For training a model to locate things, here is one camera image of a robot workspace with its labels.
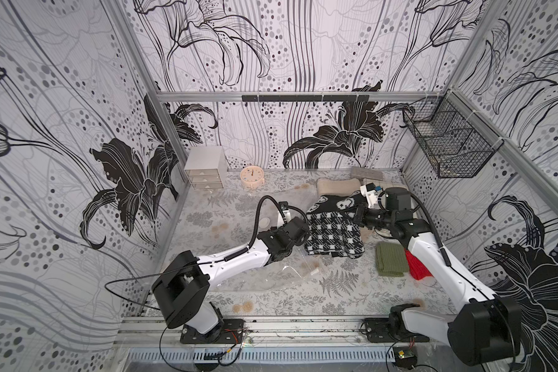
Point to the black white patterned scarf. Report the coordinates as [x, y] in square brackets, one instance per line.
[332, 229]

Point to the black wire wall basket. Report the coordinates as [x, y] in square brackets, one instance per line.
[447, 132]

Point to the white cable duct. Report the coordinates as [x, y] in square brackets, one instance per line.
[267, 355]

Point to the beige fluffy scarf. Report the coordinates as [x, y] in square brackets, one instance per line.
[331, 192]

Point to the red knitted cloth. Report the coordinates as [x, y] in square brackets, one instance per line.
[416, 268]

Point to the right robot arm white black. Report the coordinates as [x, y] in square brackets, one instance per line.
[486, 327]

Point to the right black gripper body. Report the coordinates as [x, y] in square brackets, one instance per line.
[362, 216]

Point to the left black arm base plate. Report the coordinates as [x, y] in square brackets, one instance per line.
[228, 332]

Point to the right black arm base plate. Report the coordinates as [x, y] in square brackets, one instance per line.
[383, 330]

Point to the grey flat sponge block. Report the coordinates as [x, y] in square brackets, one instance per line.
[366, 173]

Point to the clear plastic vacuum bag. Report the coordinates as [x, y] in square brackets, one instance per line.
[243, 215]

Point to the green knitted cloth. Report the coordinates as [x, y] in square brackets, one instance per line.
[391, 260]

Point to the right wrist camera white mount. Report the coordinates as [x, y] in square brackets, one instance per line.
[372, 193]

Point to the white mini drawer unit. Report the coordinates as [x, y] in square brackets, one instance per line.
[206, 168]

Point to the peach round alarm clock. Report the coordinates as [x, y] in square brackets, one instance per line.
[252, 177]

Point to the black wall rail strip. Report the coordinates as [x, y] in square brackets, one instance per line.
[306, 98]

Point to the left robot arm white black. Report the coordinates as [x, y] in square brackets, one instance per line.
[181, 290]

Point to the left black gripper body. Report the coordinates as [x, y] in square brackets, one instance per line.
[287, 246]

